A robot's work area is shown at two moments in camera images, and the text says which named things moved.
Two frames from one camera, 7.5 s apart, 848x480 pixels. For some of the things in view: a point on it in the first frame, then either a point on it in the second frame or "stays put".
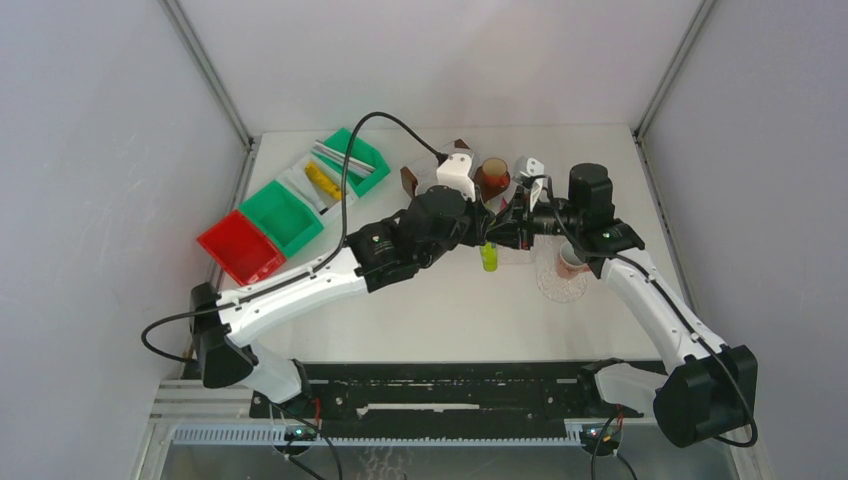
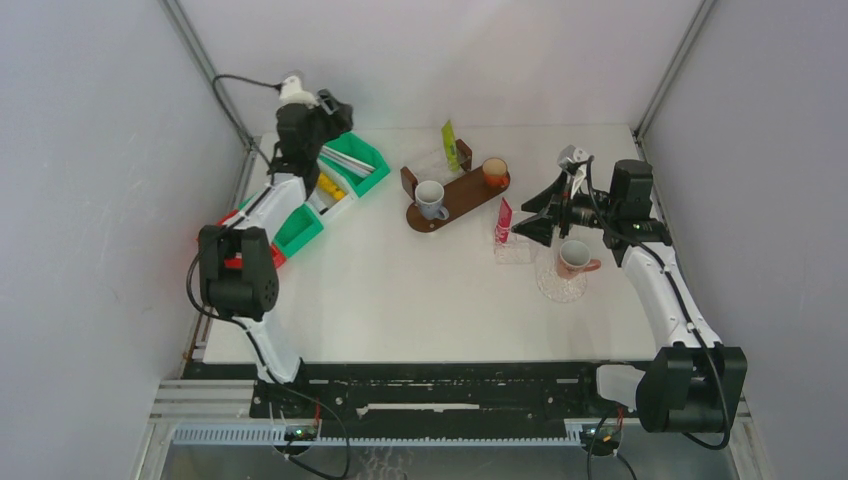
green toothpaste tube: x=489 y=257 -> x=449 y=140
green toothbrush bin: x=359 y=151 stays put
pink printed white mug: x=569 y=262 stays put
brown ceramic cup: x=495 y=172 stays put
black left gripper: x=478 y=218 -> x=340 y=121
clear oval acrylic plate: x=551 y=283 stays put
